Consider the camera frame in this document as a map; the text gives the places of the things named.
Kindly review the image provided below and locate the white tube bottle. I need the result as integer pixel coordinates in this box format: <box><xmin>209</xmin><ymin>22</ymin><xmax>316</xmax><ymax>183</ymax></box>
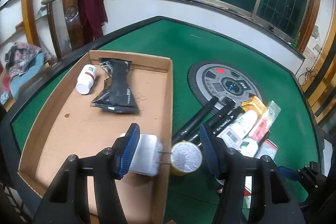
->
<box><xmin>217</xmin><ymin>110</ymin><xmax>258</xmax><ymax>149</ymax></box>

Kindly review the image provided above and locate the white power adapter plug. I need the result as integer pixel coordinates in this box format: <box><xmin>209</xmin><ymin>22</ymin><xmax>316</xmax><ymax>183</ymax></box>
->
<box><xmin>129</xmin><ymin>134</ymin><xmax>171</xmax><ymax>177</ymax></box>

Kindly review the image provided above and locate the yellow round tin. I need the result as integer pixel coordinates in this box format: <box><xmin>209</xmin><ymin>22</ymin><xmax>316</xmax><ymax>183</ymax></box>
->
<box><xmin>170</xmin><ymin>141</ymin><xmax>203</xmax><ymax>176</ymax></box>

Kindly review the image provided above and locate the black marker yellow cap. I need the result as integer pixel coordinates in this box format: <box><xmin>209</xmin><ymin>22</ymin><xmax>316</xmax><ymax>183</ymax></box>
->
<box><xmin>171</xmin><ymin>96</ymin><xmax>219</xmax><ymax>144</ymax></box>

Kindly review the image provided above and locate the red grey small box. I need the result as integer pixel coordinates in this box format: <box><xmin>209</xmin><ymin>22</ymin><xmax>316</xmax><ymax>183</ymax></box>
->
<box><xmin>254</xmin><ymin>139</ymin><xmax>278</xmax><ymax>160</ymax></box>

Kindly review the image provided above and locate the orange snack packet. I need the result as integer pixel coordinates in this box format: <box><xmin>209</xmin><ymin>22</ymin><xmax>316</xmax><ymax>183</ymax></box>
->
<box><xmin>241</xmin><ymin>95</ymin><xmax>266</xmax><ymax>115</ymax></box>

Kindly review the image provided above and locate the white medicine bottle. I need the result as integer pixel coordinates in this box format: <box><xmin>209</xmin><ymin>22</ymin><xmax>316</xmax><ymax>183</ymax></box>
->
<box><xmin>238</xmin><ymin>138</ymin><xmax>259</xmax><ymax>157</ymax></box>

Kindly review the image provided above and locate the black marker green cap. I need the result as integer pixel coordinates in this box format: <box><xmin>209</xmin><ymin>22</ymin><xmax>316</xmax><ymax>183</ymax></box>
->
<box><xmin>184</xmin><ymin>97</ymin><xmax>235</xmax><ymax>143</ymax></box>

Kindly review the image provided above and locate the black foil packet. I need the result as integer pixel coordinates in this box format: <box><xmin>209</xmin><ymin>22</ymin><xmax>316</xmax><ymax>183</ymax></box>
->
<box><xmin>91</xmin><ymin>58</ymin><xmax>139</xmax><ymax>114</ymax></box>

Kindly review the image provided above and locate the cardboard tray box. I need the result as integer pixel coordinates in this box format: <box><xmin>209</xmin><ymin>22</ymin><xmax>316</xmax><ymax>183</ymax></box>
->
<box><xmin>18</xmin><ymin>51</ymin><xmax>173</xmax><ymax>223</ymax></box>

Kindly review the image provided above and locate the round grey table console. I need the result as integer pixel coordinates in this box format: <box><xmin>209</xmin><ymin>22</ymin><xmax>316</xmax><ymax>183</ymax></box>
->
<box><xmin>187</xmin><ymin>60</ymin><xmax>263</xmax><ymax>114</ymax></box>

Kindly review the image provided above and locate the small white pill bottle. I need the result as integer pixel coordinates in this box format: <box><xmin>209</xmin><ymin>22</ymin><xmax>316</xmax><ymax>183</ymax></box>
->
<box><xmin>75</xmin><ymin>64</ymin><xmax>96</xmax><ymax>95</ymax></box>

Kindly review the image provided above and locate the pile of clothes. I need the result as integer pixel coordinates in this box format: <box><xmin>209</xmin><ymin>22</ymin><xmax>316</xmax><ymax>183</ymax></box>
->
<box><xmin>5</xmin><ymin>42</ymin><xmax>46</xmax><ymax>100</ymax></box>

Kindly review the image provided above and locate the maroon cloth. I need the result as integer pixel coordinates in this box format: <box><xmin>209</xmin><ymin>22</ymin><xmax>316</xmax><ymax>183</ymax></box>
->
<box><xmin>77</xmin><ymin>0</ymin><xmax>108</xmax><ymax>44</ymax></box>

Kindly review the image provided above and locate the wooden chair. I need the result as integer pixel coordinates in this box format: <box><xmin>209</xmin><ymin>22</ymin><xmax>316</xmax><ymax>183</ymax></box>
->
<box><xmin>41</xmin><ymin>0</ymin><xmax>85</xmax><ymax>60</ymax></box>

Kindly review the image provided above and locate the white shelving unit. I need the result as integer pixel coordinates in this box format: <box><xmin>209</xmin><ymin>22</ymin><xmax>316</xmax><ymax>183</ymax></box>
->
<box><xmin>1</xmin><ymin>0</ymin><xmax>56</xmax><ymax>65</ymax></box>

